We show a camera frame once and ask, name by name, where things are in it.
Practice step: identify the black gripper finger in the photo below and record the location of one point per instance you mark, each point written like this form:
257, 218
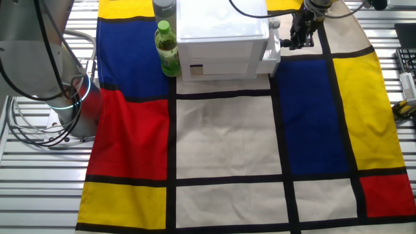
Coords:
295, 42
308, 41

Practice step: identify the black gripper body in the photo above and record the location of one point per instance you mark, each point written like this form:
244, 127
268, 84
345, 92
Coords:
304, 24

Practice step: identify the white drawer with black knob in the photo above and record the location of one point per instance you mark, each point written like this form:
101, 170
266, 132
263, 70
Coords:
271, 61

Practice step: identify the white drawer cabinet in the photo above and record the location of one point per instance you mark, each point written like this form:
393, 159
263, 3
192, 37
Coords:
221, 48

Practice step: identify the black flat device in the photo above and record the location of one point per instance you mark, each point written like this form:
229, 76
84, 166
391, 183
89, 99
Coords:
406, 35

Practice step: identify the black keyboard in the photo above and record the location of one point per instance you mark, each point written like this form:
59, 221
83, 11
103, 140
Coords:
406, 60

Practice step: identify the colour block tablecloth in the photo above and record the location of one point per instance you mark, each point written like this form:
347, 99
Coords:
227, 136

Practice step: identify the yellow and black clamp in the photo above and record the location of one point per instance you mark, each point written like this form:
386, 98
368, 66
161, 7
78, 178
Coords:
403, 110

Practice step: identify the green tea bottle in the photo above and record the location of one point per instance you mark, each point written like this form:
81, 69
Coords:
169, 52

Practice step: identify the grey lidded white container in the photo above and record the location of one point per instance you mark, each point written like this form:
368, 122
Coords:
164, 11

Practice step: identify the silver ribbed camera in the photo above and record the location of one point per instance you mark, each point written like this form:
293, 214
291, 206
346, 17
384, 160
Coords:
409, 87

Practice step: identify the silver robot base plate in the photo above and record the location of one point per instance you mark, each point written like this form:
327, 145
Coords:
52, 126

